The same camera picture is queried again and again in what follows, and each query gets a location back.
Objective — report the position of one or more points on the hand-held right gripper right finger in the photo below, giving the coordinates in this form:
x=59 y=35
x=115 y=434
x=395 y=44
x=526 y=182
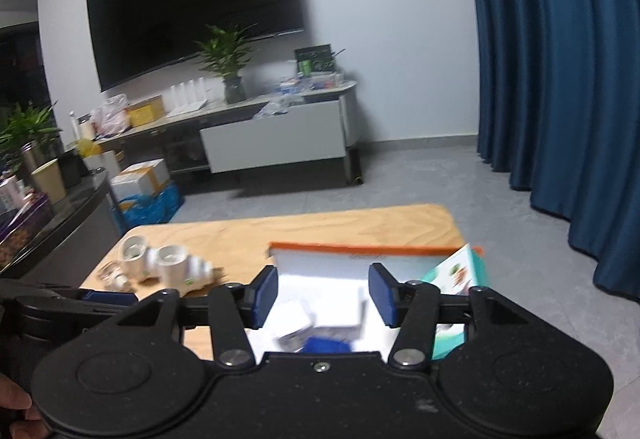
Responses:
x=382 y=296

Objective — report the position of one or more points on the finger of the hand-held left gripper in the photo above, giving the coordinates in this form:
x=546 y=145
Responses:
x=110 y=297

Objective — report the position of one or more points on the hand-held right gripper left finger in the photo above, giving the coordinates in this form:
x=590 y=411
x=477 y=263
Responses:
x=265 y=296

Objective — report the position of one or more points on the clear liquid refill bottle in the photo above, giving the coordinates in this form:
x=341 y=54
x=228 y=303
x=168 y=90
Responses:
x=114 y=276

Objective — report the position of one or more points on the white carton box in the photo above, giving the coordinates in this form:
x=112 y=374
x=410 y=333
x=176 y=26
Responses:
x=359 y=314

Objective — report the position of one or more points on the white wall charger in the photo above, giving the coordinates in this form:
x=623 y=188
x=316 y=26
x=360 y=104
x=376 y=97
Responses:
x=295 y=316

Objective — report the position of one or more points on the small white adapter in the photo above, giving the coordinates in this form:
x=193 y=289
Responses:
x=135 y=256

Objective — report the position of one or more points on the orange-edged cardboard box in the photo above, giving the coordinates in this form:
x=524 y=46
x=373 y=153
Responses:
x=320 y=269

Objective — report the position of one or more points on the green bandage box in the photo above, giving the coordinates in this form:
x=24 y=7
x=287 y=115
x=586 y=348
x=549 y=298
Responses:
x=450 y=271

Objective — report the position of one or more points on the white mosquito heater green leaf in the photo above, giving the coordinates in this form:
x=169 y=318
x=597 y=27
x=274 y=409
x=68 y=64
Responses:
x=175 y=264

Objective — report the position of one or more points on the blue plastic box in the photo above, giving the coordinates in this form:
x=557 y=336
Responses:
x=327 y=345

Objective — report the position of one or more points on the person's left hand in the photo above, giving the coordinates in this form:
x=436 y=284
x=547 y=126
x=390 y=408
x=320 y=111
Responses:
x=12 y=399

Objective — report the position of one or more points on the round black coffee table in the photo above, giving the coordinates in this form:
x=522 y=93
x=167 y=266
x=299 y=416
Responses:
x=60 y=229

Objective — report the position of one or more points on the purple tin tray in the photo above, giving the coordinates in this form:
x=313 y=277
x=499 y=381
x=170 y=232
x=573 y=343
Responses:
x=20 y=224

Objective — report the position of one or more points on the white cardboard carton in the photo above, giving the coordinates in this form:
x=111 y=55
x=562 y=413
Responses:
x=142 y=176

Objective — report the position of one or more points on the beige paper cup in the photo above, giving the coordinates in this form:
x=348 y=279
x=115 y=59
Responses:
x=49 y=181

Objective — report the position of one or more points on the yellow plastic bag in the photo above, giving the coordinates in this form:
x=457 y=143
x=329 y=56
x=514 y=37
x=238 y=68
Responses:
x=87 y=146

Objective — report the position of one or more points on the grey television cabinet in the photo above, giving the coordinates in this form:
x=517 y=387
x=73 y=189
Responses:
x=275 y=139

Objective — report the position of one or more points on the steel thermos cup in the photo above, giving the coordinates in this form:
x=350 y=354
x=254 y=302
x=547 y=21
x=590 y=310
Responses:
x=31 y=159

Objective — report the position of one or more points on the pink plastic bag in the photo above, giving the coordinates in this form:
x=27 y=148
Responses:
x=112 y=116

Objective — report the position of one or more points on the large leafy potted plant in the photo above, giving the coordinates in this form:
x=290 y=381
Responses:
x=27 y=129

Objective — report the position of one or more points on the yellow box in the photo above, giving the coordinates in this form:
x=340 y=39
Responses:
x=145 y=111

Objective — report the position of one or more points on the clear plastic bag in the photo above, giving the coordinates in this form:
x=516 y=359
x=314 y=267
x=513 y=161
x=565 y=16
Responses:
x=275 y=106

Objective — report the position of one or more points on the white router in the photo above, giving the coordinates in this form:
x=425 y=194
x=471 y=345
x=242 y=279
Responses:
x=187 y=94

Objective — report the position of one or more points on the pile of small bottles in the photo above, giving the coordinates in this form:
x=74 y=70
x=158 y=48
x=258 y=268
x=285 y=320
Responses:
x=310 y=81

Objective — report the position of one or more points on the black box with green print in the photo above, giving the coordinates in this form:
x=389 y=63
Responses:
x=315 y=59

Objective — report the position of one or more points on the small potted plant dark pot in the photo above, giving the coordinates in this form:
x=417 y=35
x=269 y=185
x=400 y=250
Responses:
x=227 y=54

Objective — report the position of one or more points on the blue curtain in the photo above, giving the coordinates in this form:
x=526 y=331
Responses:
x=550 y=69

